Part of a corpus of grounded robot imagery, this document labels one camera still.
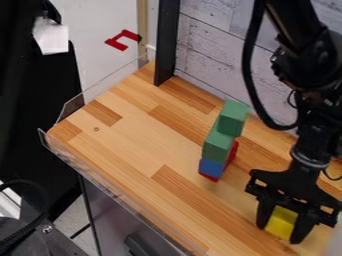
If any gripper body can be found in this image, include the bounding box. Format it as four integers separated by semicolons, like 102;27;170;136
243;155;342;229

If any red block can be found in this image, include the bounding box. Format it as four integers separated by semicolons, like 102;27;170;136
197;139;241;183

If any green block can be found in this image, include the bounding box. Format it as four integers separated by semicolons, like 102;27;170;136
200;128;237;164
215;98;254;138

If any blue block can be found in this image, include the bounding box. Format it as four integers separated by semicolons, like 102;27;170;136
197;157;229;179

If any black post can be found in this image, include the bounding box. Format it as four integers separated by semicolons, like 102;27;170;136
152;0;182;87

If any red bracket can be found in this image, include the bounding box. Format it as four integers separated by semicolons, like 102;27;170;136
102;28;143;52

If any yellow block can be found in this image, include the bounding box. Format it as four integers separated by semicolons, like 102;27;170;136
263;204;300;241

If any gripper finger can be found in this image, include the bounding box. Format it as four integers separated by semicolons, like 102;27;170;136
255;195;281;231
288;211;324;245

